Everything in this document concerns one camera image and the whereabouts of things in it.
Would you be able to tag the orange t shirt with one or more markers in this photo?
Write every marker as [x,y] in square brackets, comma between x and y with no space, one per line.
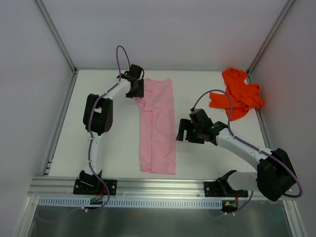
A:
[242,96]

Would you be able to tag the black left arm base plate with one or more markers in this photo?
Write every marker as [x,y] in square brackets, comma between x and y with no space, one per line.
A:
[108,187]

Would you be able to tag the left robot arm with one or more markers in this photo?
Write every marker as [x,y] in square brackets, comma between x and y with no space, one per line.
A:
[98,120]

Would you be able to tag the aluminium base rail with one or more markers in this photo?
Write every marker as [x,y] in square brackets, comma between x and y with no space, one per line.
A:
[126,188]

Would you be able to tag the pink t shirt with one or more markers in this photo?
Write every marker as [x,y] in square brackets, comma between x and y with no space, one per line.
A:
[157,128]

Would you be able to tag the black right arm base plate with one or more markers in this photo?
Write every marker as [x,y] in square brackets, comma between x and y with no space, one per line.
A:
[221,189]

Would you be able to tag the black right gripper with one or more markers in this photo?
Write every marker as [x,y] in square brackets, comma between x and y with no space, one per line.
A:
[188,133]

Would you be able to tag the aluminium frame post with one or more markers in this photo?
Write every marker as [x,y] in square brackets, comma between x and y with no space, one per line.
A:
[271,34]
[52,28]

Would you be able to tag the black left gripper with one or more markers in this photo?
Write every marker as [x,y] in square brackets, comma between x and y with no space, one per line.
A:
[136,86]

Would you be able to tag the aluminium frame post left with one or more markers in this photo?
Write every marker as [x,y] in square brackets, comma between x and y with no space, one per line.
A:
[52,28]

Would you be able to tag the white slotted cable duct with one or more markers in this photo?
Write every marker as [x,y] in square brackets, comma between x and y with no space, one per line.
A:
[133,202]

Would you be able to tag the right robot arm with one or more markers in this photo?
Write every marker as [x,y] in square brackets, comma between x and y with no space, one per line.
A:
[273,176]

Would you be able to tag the aluminium frame post right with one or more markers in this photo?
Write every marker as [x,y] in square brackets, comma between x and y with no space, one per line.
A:
[271,34]

